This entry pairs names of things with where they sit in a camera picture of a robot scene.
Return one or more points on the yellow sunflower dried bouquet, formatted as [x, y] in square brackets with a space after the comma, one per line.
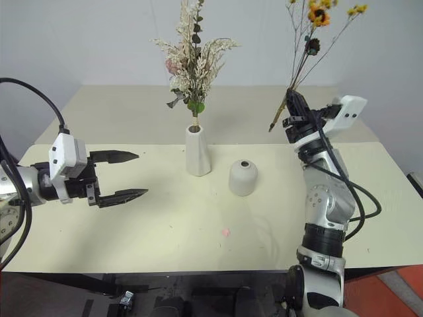
[304, 66]

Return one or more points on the small pink petal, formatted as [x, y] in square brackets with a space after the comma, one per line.
[226, 232]

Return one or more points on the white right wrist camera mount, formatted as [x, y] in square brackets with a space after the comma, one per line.
[347, 114]

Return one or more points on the tall white vase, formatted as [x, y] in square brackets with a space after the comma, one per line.
[197, 155]

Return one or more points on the white pink dried bouquet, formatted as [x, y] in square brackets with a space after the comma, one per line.
[193, 66]

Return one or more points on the short round white vase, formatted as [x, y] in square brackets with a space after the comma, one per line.
[243, 180]

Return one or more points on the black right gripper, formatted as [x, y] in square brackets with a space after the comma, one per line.
[299, 127]

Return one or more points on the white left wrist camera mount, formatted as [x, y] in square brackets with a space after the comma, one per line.
[64, 153]

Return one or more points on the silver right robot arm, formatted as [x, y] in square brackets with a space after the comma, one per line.
[327, 204]

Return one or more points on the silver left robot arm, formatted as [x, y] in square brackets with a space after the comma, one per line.
[23, 185]

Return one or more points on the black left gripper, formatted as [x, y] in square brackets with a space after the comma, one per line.
[81, 183]

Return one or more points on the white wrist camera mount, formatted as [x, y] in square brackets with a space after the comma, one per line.
[347, 114]
[64, 153]

